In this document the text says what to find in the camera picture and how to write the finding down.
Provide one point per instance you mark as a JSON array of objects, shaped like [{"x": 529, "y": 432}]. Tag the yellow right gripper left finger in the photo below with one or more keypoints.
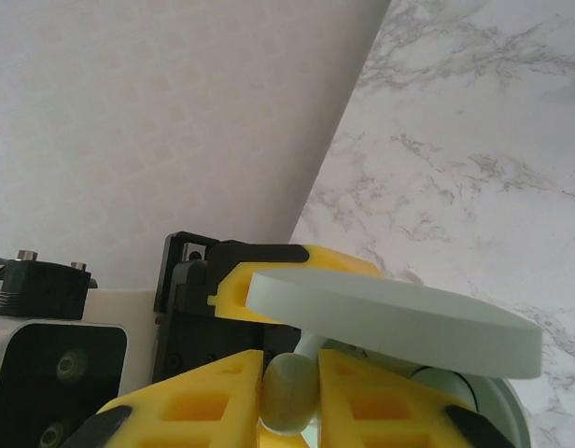
[{"x": 241, "y": 410}]

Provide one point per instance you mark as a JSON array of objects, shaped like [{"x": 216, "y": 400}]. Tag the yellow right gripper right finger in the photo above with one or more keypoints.
[{"x": 339, "y": 410}]

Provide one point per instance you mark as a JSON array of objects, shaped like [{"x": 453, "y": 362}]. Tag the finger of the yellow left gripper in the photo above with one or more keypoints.
[
  {"x": 287, "y": 442},
  {"x": 231, "y": 298}
]

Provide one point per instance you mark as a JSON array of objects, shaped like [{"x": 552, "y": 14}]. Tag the pale green round charging case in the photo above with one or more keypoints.
[{"x": 385, "y": 322}]

